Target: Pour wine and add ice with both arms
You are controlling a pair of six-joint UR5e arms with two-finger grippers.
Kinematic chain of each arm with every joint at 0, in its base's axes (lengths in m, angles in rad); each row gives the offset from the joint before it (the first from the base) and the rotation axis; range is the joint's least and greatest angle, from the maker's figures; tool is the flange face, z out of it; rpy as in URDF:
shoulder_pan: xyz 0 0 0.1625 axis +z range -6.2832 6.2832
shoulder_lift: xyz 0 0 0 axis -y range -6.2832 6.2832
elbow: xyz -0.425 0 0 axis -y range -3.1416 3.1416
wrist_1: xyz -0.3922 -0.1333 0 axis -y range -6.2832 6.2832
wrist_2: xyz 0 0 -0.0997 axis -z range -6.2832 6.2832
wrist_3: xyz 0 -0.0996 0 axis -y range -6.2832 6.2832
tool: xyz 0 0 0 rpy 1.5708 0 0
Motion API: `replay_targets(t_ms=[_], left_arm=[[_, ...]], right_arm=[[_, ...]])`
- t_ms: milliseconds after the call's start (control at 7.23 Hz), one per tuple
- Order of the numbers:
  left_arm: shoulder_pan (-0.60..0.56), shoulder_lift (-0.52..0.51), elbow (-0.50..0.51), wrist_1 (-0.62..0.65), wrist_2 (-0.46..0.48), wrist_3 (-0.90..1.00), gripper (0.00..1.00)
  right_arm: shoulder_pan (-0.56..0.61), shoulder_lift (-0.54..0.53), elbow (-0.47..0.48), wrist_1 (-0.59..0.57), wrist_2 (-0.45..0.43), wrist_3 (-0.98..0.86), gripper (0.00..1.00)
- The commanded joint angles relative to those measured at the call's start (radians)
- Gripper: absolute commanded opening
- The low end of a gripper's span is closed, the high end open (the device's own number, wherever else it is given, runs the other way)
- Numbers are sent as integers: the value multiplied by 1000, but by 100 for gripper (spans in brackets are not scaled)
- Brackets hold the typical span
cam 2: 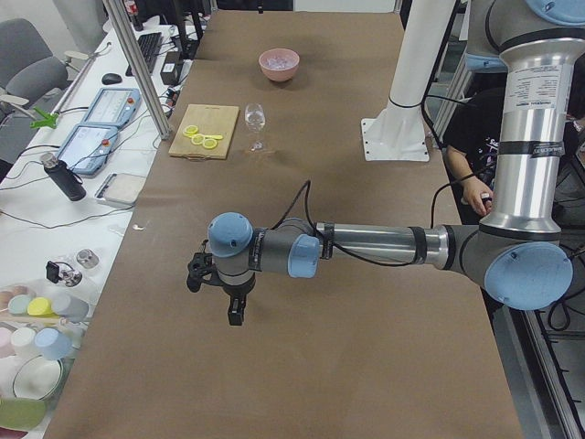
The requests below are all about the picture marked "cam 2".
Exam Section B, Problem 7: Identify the middle lemon slice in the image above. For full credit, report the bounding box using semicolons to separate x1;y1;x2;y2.
191;134;205;145

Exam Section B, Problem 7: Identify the aluminium frame post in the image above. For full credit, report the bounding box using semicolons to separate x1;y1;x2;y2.
102;0;171;140

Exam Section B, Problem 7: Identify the black keyboard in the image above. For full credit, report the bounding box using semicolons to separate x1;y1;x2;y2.
137;32;163;74

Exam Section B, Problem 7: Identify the lemon slice near handle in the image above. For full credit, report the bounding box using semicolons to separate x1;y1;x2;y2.
202;139;218;149

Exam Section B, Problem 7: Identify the far lemon slice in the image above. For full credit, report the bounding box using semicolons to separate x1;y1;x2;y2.
183;125;199;138

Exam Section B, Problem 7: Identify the pink bowl of ice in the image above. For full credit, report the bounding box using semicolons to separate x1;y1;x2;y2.
259;48;300;82

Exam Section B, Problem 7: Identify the blue plastic cup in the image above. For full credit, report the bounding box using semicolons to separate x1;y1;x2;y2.
34;327;73;360

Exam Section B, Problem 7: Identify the white bowl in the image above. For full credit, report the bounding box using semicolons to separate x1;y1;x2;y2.
12;356;64;400

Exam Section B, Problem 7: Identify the black power adapter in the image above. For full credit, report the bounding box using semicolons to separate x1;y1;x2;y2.
160;51;184;86

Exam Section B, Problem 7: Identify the green plastic cup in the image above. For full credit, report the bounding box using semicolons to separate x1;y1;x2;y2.
8;294;32;316

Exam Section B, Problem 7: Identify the person in black shirt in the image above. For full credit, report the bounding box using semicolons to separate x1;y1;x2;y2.
445;86;585;225

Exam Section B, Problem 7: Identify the grey office chair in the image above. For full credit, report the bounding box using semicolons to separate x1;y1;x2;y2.
1;18;77;174

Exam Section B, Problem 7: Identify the black computer mouse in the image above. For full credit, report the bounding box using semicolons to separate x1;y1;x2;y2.
101;73;122;85

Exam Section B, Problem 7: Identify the green clamp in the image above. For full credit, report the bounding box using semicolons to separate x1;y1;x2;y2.
29;107;59;129

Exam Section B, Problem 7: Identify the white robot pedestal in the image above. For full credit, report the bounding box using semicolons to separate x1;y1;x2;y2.
361;0;456;162

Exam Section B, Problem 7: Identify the far blue teach pendant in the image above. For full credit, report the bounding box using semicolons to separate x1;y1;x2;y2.
82;87;141;128

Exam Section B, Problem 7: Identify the yellow plastic cup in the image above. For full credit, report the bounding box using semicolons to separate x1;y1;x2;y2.
27;297;55;317

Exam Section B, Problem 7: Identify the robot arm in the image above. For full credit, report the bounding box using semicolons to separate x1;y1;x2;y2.
187;1;584;326

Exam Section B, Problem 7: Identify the black water bottle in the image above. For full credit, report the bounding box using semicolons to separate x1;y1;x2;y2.
40;152;86;201

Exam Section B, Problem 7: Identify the near blue teach pendant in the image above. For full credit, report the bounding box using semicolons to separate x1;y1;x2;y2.
57;123;119;177

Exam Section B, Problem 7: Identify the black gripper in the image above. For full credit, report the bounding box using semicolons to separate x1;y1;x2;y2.
222;273;256;326

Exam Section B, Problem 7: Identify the grey plastic cup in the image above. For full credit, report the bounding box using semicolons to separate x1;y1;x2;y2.
51;294;90;323

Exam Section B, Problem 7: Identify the white tray box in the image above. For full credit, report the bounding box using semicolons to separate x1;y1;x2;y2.
94;173;146;208

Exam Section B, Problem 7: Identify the clear wine glass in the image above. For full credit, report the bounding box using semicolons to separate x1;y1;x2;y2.
244;103;266;152

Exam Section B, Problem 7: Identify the blue teach pendant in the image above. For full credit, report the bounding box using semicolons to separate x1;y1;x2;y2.
57;123;119;177
82;87;141;128

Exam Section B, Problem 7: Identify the bamboo cutting board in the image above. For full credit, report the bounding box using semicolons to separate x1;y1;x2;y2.
168;104;239;160

